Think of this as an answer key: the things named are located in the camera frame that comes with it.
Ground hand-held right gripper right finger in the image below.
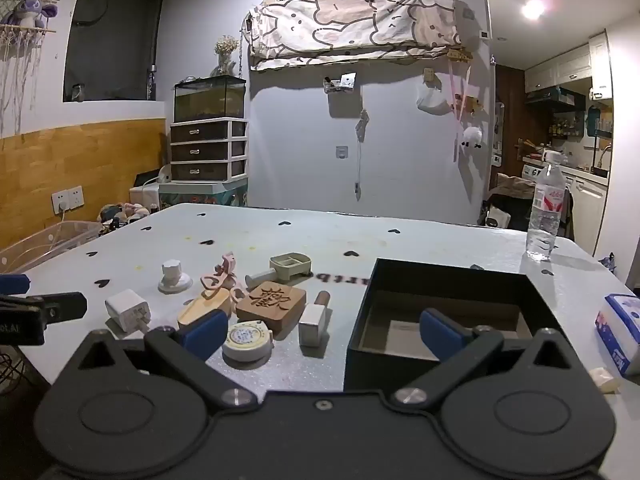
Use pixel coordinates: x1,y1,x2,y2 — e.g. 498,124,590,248
392,308,583,408

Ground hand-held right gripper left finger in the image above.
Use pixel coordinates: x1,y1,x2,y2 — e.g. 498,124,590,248
64,308,258,408

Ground light wooden paddle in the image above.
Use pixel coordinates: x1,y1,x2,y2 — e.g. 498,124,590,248
176,287,236,331

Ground round tape measure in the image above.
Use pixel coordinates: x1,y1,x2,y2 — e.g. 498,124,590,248
221,321,275,367

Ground black cardboard box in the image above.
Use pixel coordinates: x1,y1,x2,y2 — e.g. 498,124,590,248
344,258,563,393

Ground white suction hook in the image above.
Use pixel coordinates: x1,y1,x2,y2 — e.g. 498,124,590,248
157,258,193,295

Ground white charger plug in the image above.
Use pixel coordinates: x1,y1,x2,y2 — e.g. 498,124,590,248
104,289,151,333

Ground carved wooden block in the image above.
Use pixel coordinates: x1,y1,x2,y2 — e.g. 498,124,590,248
235,280,307,335

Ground white rectangular block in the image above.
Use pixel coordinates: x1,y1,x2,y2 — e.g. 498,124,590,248
298,290,332,348

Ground pale green plastic tray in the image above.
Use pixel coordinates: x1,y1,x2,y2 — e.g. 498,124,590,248
245,252,313,286

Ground clear plastic storage bin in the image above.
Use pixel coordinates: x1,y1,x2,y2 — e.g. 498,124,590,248
0,221,103,273

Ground pile of plush toys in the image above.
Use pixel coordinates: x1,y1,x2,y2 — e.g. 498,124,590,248
97,202,151,233

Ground teal patterned cabinet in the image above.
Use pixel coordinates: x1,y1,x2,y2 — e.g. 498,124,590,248
159,180,249,208

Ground white storage box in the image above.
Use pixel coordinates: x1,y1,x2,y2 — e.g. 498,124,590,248
129,185,161,211

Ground chair with brown jacket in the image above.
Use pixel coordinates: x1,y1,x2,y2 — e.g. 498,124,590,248
487,175,538,226

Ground clear water bottle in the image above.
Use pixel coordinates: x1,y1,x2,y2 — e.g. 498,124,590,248
525,150,566,262

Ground crumpled white plastic wrapper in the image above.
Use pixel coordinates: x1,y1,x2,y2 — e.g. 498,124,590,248
589,367,621,395

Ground blue white tissue pack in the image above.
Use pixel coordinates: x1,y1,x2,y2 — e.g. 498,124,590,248
595,292,640,378

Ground white drawer unit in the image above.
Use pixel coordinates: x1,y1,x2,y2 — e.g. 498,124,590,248
169,118,249,183

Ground white washing machine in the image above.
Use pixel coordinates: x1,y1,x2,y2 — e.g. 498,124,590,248
522,162,576,188

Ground white hanging bag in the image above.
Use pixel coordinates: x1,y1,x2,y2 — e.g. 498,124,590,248
416,85,451,117

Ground glass fish tank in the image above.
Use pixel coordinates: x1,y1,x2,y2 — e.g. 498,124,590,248
173,75,247,123

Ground pink ribbons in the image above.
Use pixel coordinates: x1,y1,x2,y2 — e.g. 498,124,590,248
449,60,473,126

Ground purple plush toy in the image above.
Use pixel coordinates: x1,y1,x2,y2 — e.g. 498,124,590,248
2,0,60,28

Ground dried flower vase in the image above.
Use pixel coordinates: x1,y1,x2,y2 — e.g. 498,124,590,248
215,35,240,78

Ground cartoon printed cloth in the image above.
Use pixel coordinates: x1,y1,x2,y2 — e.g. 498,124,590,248
247,0,463,72

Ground white wall power outlet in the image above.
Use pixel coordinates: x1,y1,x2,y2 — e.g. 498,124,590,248
51,186,85,212

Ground hanging cable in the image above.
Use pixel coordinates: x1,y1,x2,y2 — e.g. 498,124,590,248
352,109,371,203

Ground white macrame wall hanging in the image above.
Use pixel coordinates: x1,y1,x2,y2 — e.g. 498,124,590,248
0,0,61,133

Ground white kitchen wall cabinets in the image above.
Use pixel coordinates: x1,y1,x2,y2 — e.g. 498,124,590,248
524,32,613,101

